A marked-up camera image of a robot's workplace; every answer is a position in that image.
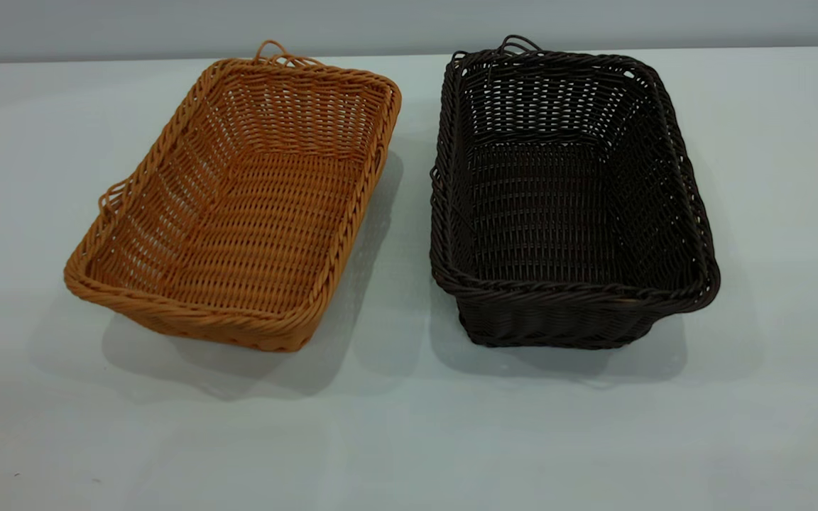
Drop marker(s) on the dark brown wicker basket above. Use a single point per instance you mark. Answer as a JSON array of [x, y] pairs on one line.
[[558, 220]]

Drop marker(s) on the orange-brown wicker basket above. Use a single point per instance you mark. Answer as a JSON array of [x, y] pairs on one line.
[[253, 227]]

